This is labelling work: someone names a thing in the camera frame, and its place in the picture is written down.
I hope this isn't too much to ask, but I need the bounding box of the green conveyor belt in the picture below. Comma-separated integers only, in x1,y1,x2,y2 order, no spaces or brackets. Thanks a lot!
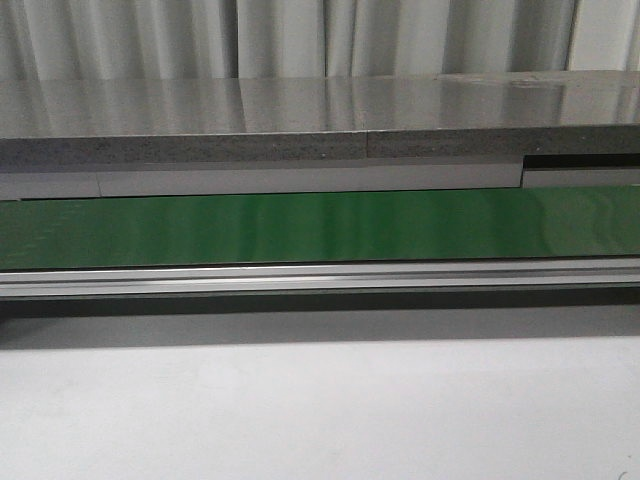
1,186,639,270

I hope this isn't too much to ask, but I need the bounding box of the white pleated curtain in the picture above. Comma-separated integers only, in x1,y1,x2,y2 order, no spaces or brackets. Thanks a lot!
1,1,639,80

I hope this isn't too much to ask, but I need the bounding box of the grey rear conveyor rail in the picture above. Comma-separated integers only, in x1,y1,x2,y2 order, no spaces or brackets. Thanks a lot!
1,153,639,200

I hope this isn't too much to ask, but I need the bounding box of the aluminium front conveyor rail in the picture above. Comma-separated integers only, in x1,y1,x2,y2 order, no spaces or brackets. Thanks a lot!
1,257,639,300

